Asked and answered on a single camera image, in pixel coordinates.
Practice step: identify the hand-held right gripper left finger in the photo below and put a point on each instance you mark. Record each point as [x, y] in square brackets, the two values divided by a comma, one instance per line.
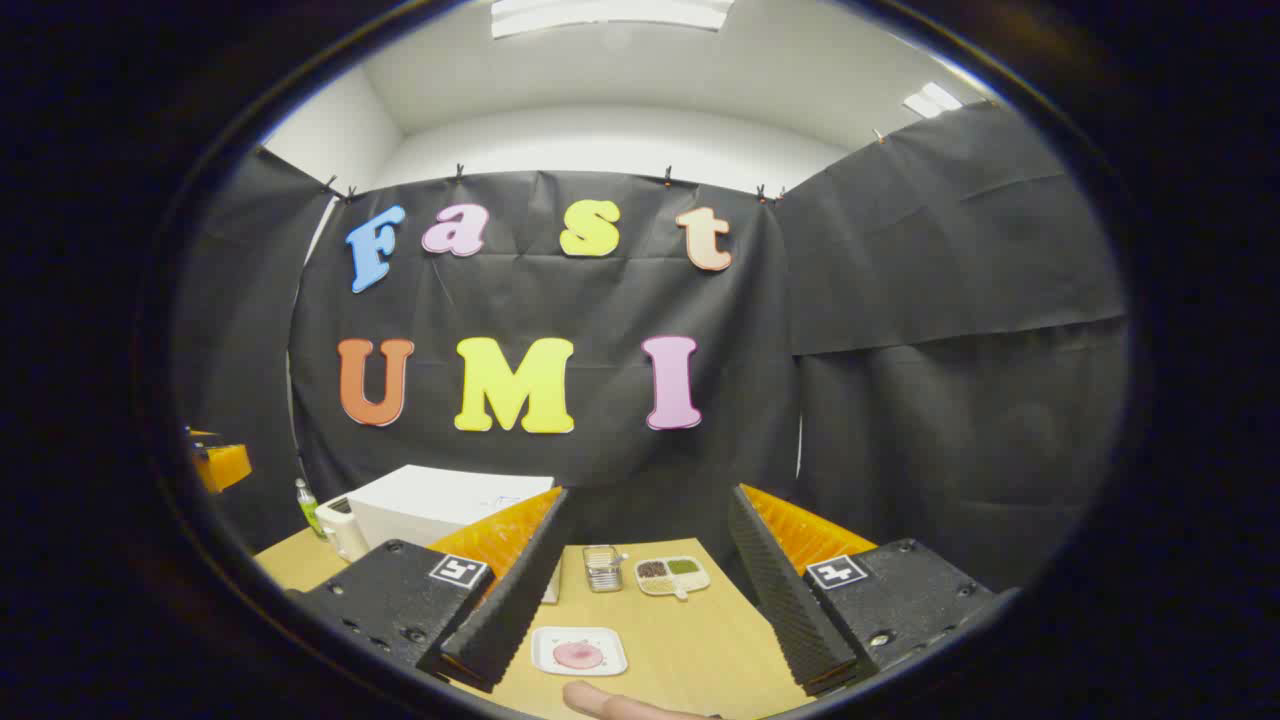
[505, 610]

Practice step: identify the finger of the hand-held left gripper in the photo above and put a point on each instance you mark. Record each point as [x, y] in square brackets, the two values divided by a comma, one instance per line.
[225, 468]

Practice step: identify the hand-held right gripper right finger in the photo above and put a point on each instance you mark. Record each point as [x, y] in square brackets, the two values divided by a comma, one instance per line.
[785, 600]

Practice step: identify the white square plate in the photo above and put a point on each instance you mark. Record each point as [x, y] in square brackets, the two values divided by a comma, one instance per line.
[545, 660]

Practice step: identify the pink meat slice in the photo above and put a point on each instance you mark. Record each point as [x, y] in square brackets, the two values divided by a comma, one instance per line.
[578, 655]

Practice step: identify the white microwave oven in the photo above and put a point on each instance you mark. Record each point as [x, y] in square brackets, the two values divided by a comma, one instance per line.
[430, 505]

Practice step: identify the green drink bottle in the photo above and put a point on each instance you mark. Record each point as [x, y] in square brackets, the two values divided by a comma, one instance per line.
[308, 508]

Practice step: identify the white divided dish with beans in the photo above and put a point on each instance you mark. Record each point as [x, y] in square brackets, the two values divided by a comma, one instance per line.
[670, 577]

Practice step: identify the white toaster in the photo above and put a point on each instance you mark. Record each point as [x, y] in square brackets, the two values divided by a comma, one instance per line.
[340, 530]

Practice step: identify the black backdrop cloth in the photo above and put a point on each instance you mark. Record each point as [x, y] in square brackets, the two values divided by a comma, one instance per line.
[900, 300]

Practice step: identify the small ceiling light panel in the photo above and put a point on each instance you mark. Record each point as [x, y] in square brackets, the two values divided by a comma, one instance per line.
[932, 100]

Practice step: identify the long ceiling light panel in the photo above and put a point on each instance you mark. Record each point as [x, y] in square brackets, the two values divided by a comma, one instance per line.
[610, 14]

